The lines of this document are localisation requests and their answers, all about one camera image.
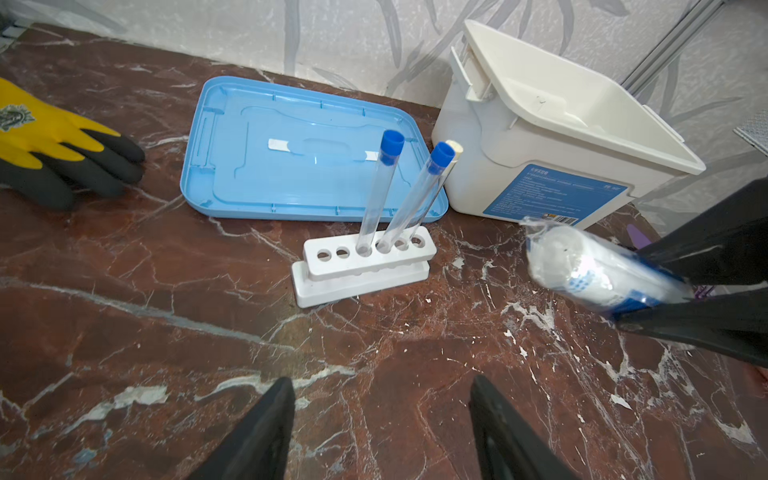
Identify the blue plastic bin lid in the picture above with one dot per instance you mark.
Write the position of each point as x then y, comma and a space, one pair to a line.
258, 150

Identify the white stoppered test tube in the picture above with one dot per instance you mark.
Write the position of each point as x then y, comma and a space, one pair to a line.
424, 209

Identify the white plastic storage bin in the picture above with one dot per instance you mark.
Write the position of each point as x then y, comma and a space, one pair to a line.
546, 138

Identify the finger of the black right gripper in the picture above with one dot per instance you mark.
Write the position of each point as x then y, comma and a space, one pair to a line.
725, 245
734, 325

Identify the yellow black work glove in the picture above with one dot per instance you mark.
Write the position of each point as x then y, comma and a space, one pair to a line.
45, 149

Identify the white test tube rack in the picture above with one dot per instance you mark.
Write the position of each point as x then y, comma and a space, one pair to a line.
332, 270

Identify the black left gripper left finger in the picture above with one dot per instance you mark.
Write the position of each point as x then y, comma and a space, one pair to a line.
258, 446

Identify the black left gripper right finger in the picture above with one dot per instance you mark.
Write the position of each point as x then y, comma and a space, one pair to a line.
507, 447

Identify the blue capped test tube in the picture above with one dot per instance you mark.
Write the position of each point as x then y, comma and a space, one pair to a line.
439, 159
391, 147

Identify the purple pink plastic scoop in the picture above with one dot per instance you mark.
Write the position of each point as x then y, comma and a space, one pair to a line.
638, 239

